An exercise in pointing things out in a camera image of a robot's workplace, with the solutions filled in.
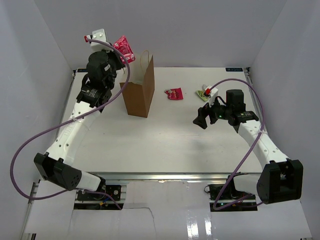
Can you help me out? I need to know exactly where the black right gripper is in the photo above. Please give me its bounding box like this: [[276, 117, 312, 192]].
[[193, 94, 233, 129]]

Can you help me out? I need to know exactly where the red snack packet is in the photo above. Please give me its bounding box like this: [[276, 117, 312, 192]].
[[113, 35, 136, 63], [164, 87, 184, 101]]

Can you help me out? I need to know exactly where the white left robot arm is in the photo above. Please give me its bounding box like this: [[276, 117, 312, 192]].
[[34, 50, 125, 200]]

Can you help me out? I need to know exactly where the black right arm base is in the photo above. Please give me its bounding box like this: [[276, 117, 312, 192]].
[[203, 184, 258, 213]]

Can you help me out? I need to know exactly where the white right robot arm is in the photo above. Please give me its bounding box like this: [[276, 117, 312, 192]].
[[193, 86, 304, 204]]

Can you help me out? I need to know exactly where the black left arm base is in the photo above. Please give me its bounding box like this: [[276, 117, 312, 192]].
[[76, 184, 122, 204]]

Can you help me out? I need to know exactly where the brown paper bag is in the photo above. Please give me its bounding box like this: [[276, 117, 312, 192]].
[[122, 50, 155, 118]]

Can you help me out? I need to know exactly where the yellow green snack packet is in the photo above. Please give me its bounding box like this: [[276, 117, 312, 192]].
[[195, 84, 211, 102]]

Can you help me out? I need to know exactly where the blue label back right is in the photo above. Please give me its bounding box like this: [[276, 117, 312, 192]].
[[225, 67, 243, 72]]

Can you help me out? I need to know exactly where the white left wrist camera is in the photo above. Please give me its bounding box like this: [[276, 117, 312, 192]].
[[84, 28, 113, 53]]

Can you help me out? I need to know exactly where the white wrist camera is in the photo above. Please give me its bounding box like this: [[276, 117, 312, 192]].
[[204, 85, 219, 107], [84, 28, 113, 53]]

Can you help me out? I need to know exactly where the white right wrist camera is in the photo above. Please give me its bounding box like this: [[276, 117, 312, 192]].
[[204, 85, 219, 107]]

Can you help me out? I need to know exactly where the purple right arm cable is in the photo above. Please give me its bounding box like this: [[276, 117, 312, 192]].
[[208, 78, 266, 211]]

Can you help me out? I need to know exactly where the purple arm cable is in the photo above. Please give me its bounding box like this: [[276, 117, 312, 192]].
[[208, 78, 266, 211], [9, 38, 131, 210]]

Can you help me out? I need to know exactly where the aluminium front rail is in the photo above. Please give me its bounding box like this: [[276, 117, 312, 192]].
[[43, 172, 263, 181]]

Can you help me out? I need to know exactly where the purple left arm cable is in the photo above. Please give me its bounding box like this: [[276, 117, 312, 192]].
[[9, 38, 131, 210]]

